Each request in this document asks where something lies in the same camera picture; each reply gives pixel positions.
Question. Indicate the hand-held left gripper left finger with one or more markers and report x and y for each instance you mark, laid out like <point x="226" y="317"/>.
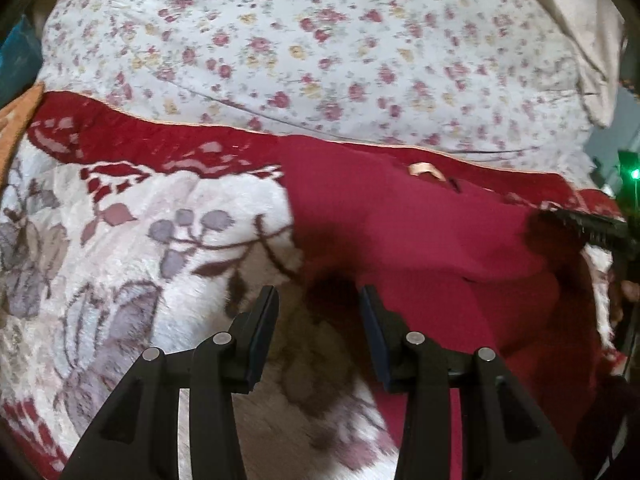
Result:
<point x="266" y="312"/>

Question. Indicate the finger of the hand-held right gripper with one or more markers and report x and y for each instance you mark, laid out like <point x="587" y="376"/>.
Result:
<point x="585" y="227"/>

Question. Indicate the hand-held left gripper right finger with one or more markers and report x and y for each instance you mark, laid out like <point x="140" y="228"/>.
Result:
<point x="371" y="320"/>

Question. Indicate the dark red garment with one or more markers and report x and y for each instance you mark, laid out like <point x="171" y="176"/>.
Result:
<point x="430" y="240"/>

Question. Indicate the red and white plush blanket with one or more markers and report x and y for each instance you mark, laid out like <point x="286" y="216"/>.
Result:
<point x="130" y="260"/>

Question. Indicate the beige curtain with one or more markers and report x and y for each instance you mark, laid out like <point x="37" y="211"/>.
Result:
<point x="585" y="25"/>

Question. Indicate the white floral quilt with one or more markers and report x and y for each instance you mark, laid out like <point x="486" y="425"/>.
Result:
<point x="310" y="45"/>

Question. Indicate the orange patterned cloth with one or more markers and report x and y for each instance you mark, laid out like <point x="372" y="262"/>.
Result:
<point x="20" y="125"/>

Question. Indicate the blue plastic bag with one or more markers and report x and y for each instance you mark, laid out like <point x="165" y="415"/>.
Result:
<point x="17" y="60"/>

